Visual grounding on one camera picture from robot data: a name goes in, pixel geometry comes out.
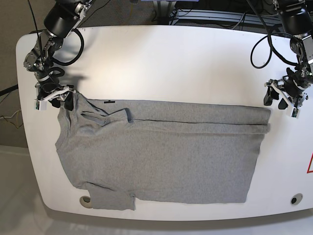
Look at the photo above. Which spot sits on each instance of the grey table cable grommet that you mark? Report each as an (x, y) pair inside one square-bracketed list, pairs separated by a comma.
[(296, 199)]

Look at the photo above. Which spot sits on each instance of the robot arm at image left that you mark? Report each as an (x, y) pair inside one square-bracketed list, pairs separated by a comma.
[(63, 19)]

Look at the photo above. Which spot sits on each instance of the red triangle sticker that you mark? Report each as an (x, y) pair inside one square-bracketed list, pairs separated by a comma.
[(310, 167)]

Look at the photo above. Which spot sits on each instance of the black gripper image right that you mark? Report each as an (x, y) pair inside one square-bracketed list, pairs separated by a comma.
[(295, 88)]

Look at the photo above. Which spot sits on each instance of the grey T-shirt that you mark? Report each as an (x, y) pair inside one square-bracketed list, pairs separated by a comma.
[(125, 150)]

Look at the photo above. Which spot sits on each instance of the beige table cable grommet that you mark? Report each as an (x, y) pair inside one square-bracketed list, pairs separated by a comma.
[(85, 201)]

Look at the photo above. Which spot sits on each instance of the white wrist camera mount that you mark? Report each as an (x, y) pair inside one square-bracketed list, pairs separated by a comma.
[(68, 90), (293, 110)]

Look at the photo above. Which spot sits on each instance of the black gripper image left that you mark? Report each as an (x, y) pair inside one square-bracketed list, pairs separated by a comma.
[(49, 86)]

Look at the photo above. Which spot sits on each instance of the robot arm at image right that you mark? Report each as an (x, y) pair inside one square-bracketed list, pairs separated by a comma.
[(297, 24)]

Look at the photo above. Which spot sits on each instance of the aluminium extrusion frame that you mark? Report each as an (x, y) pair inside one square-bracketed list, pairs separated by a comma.
[(227, 19)]

